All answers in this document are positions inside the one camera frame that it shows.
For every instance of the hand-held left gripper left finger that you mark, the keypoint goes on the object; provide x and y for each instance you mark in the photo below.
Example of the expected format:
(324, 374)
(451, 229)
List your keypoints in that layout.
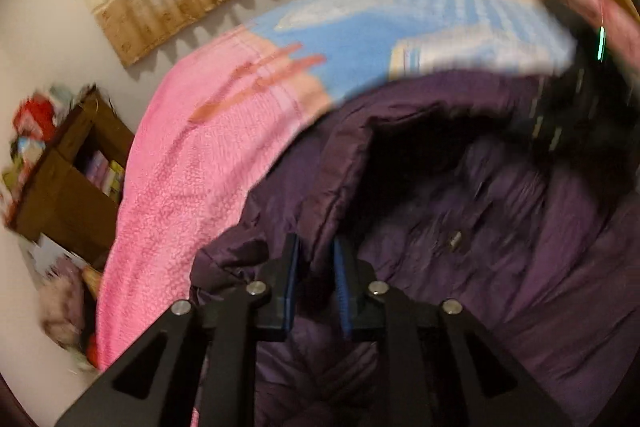
(292, 287)

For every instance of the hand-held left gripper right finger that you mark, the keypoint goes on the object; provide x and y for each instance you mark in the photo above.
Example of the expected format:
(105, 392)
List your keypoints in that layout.
(345, 292)

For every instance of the purple padded jacket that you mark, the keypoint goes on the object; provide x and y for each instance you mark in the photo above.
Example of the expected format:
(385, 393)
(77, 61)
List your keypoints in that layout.
(500, 232)

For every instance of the beige clothes pile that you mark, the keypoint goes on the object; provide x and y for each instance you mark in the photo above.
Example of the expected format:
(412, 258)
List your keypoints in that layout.
(65, 302)

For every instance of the pink blanket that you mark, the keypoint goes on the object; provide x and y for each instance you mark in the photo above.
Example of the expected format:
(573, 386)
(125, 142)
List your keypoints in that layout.
(190, 167)

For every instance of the blue dotted bedsheet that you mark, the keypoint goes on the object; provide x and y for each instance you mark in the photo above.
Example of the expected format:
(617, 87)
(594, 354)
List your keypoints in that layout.
(400, 22)

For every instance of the pink box in desk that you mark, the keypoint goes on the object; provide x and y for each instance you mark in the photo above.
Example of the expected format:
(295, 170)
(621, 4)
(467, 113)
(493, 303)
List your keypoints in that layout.
(102, 172)

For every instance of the white paper bag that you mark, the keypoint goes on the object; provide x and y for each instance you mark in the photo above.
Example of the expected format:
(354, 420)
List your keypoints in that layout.
(47, 254)

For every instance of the brown wooden bedside cabinet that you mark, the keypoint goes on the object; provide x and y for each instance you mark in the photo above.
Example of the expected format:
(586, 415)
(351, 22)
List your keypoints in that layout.
(65, 187)

